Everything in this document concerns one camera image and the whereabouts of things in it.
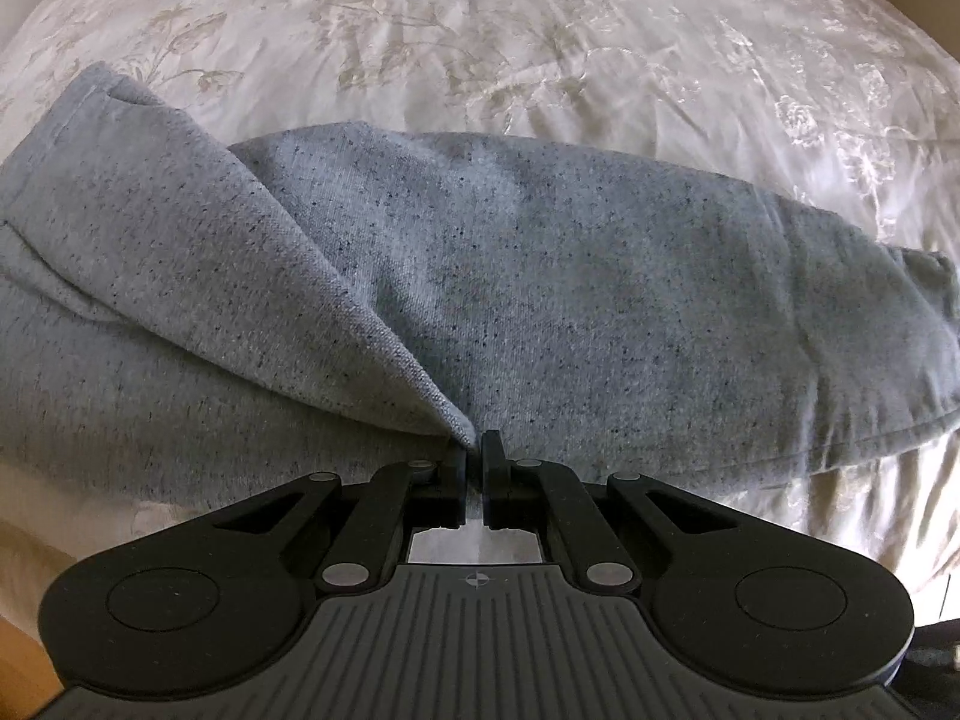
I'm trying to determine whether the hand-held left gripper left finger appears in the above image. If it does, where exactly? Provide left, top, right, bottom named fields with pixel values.
left=214, top=439, right=478, bottom=597

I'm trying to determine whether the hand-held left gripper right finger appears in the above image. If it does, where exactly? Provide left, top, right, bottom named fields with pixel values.
left=481, top=430, right=745, bottom=599

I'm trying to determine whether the white floral bedspread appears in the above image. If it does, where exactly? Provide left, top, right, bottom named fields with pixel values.
left=0, top=0, right=960, bottom=616

